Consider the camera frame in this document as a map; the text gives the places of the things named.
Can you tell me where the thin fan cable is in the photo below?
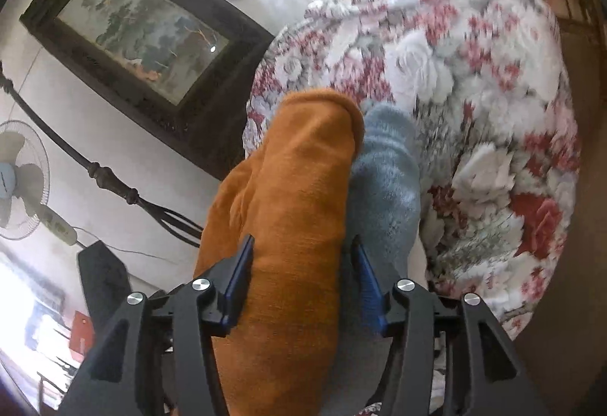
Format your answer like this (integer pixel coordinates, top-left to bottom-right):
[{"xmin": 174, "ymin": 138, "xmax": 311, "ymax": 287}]
[{"xmin": 76, "ymin": 228, "xmax": 183, "ymax": 266}]

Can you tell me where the orange cat sweater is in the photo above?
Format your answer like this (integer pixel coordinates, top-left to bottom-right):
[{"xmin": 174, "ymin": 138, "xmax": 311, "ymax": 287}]
[{"xmin": 193, "ymin": 88, "xmax": 366, "ymax": 416}]

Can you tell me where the red box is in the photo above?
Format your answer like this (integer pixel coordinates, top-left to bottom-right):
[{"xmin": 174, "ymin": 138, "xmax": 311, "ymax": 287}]
[{"xmin": 70, "ymin": 310, "xmax": 94, "ymax": 354}]

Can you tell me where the grey-blue fleece garment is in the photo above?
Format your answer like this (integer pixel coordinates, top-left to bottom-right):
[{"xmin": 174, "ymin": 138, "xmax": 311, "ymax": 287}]
[{"xmin": 327, "ymin": 104, "xmax": 423, "ymax": 416}]

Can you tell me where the black turned post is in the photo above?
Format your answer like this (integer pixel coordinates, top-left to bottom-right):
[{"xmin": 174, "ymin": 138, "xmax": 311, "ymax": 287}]
[{"xmin": 0, "ymin": 60, "xmax": 204, "ymax": 251}]

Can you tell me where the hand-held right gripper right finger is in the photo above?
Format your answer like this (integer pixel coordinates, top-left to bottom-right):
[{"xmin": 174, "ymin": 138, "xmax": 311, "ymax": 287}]
[{"xmin": 353, "ymin": 241, "xmax": 551, "ymax": 416}]

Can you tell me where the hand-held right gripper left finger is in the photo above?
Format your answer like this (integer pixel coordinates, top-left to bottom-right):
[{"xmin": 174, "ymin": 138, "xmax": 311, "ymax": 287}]
[{"xmin": 59, "ymin": 235, "xmax": 255, "ymax": 416}]

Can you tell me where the floral blanket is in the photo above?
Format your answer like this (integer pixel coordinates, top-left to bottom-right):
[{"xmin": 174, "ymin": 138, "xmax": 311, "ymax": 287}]
[{"xmin": 242, "ymin": 0, "xmax": 582, "ymax": 416}]

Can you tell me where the dark framed landscape painting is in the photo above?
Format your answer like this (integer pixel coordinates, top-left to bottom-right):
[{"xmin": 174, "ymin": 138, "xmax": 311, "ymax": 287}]
[{"xmin": 19, "ymin": 0, "xmax": 276, "ymax": 182}]

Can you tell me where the white standing fan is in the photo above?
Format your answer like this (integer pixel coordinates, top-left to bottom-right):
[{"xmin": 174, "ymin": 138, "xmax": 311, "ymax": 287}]
[{"xmin": 0, "ymin": 119, "xmax": 79, "ymax": 248}]

